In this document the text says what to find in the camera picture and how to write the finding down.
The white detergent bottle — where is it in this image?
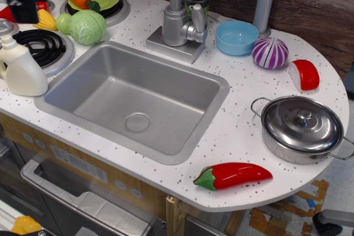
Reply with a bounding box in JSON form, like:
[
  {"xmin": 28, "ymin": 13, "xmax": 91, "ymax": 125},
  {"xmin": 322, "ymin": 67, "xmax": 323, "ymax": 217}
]
[{"xmin": 1, "ymin": 35, "xmax": 48, "ymax": 97}]

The grey toy sink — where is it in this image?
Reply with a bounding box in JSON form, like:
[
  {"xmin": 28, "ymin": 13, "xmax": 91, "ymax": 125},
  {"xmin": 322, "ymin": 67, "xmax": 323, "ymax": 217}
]
[{"xmin": 34, "ymin": 41, "xmax": 230, "ymax": 165}]

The red toy ketchup bottle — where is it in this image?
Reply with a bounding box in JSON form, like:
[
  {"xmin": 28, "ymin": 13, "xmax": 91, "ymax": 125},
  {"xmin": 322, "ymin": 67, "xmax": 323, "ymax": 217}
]
[{"xmin": 0, "ymin": 2, "xmax": 50, "ymax": 23}]

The yellow toy corn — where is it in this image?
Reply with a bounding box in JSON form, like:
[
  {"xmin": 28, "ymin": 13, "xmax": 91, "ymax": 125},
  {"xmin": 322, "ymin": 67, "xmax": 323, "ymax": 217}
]
[{"xmin": 33, "ymin": 9, "xmax": 57, "ymax": 30}]

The black coil front burner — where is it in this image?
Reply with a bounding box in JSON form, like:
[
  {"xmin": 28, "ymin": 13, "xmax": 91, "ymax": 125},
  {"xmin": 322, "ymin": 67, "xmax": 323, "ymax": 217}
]
[{"xmin": 13, "ymin": 29, "xmax": 75, "ymax": 78}]

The green toy cabbage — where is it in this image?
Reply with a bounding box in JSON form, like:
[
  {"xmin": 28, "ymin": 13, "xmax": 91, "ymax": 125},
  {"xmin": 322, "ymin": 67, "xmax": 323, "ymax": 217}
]
[{"xmin": 56, "ymin": 9, "xmax": 107, "ymax": 45}]

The back-right burner under plate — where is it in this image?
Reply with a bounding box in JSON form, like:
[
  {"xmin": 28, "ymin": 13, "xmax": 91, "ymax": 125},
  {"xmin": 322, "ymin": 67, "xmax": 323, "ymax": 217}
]
[{"xmin": 60, "ymin": 0, "xmax": 130, "ymax": 28}]

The silver toy faucet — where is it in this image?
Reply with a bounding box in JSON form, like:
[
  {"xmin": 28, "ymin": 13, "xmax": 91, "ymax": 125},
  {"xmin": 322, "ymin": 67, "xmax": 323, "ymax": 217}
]
[{"xmin": 146, "ymin": 0, "xmax": 207, "ymax": 64}]

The dark green toy can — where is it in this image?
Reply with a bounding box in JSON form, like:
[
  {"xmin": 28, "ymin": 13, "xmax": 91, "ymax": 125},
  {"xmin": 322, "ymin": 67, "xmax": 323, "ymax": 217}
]
[{"xmin": 184, "ymin": 0, "xmax": 209, "ymax": 22}]

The light blue plastic bowl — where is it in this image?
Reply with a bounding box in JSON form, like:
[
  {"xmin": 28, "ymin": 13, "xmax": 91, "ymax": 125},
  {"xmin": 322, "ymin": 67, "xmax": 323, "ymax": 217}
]
[{"xmin": 216, "ymin": 20, "xmax": 259, "ymax": 56}]

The yellow object bottom left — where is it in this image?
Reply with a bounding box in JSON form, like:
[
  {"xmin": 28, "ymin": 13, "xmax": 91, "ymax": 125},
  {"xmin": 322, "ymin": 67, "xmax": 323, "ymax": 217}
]
[{"xmin": 11, "ymin": 216, "xmax": 41, "ymax": 235}]

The grey vertical pole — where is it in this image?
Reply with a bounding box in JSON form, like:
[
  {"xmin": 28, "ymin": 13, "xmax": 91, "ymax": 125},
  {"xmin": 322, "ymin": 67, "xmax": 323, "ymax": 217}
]
[{"xmin": 253, "ymin": 0, "xmax": 273, "ymax": 38}]

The purple striped toy onion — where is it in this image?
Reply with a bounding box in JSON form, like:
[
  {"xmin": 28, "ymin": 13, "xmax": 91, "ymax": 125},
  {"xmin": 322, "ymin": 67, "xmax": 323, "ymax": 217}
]
[{"xmin": 252, "ymin": 37, "xmax": 289, "ymax": 69}]

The red toy chili pepper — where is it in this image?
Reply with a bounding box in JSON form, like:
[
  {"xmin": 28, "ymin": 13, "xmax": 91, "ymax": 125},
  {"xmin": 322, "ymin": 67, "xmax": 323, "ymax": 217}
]
[{"xmin": 193, "ymin": 162, "xmax": 273, "ymax": 191}]

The red toy cheese wedge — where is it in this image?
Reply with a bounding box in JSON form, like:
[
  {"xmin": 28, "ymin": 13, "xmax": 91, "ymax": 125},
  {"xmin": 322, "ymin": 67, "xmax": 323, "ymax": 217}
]
[{"xmin": 288, "ymin": 59, "xmax": 320, "ymax": 92}]

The stainless steel pot with lid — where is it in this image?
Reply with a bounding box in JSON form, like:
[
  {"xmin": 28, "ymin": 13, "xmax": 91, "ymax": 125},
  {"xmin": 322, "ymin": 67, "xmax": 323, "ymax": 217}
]
[{"xmin": 251, "ymin": 96, "xmax": 353, "ymax": 165}]

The black caster wheel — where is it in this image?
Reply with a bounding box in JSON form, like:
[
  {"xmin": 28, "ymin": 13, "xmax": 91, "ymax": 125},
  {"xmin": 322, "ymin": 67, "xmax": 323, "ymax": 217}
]
[{"xmin": 312, "ymin": 213, "xmax": 343, "ymax": 236}]

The silver oven door handle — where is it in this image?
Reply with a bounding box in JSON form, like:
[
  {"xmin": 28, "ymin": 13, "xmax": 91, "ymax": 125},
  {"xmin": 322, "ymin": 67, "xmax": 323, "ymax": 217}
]
[{"xmin": 21, "ymin": 160, "xmax": 152, "ymax": 235}]

